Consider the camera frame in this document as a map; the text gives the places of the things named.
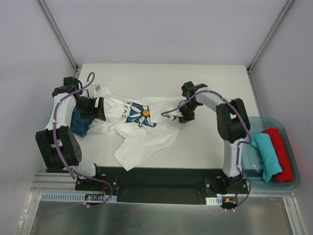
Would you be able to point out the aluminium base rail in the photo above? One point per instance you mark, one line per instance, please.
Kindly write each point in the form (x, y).
(53, 182)

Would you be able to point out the aluminium frame post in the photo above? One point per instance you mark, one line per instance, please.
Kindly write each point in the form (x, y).
(53, 24)
(271, 33)

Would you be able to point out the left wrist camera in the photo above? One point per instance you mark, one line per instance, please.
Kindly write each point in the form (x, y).
(94, 90)

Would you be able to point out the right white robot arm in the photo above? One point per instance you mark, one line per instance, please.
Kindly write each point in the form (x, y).
(232, 121)

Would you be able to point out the dark blue t shirt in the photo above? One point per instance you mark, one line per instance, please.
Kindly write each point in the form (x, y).
(79, 125)

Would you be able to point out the right slotted cable duct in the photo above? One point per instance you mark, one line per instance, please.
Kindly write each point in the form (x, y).
(214, 201)

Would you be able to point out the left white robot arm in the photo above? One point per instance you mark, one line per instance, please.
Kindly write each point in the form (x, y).
(57, 144)

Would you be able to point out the cyan rolled t shirt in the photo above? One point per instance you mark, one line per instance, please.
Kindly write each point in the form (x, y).
(270, 162)

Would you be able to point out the left aluminium frame post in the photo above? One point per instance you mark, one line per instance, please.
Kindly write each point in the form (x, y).
(53, 24)

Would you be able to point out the right aluminium frame post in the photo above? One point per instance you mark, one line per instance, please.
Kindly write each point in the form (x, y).
(271, 33)

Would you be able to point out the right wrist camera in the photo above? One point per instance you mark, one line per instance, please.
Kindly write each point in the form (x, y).
(173, 114)

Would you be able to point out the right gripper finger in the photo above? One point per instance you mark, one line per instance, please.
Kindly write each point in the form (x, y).
(182, 119)
(188, 117)

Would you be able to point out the red rolled t shirt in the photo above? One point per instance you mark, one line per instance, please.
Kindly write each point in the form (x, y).
(286, 176)

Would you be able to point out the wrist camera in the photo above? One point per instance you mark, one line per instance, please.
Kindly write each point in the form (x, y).
(94, 90)
(173, 114)

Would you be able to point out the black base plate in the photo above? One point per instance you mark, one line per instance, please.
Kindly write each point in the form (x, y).
(168, 185)

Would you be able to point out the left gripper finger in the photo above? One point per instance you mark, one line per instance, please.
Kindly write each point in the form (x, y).
(100, 106)
(100, 116)

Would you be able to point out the white printed t shirt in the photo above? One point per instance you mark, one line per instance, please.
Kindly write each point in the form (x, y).
(140, 123)

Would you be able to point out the left slotted cable duct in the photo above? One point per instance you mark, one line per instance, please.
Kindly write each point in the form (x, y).
(76, 197)

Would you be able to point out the slotted cable duct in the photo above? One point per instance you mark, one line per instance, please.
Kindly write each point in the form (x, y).
(76, 197)
(214, 201)

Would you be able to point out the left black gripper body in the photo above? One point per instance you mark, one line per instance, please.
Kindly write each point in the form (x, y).
(98, 108)

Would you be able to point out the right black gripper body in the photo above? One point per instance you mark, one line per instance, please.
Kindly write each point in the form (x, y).
(185, 113)

